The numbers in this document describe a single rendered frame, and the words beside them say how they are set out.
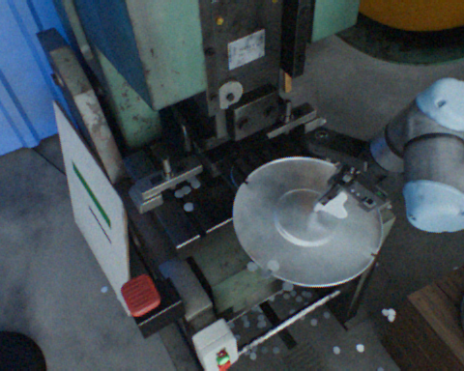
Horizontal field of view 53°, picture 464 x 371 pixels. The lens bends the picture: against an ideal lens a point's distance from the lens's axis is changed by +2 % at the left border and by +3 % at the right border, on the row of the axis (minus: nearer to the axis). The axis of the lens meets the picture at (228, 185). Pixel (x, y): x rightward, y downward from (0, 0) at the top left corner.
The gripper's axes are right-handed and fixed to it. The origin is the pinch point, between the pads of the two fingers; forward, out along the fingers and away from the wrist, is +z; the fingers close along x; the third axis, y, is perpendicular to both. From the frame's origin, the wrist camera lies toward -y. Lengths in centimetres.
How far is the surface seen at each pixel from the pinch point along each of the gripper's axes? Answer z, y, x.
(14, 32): 79, -117, 29
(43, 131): 125, -101, 22
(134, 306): 10.8, -15.6, -36.7
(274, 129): 11.8, -15.5, 14.8
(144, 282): 11.4, -17.0, -32.2
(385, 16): -15.8, -11.1, 32.1
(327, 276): -0.7, 8.7, -14.3
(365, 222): -0.9, 10.1, 0.2
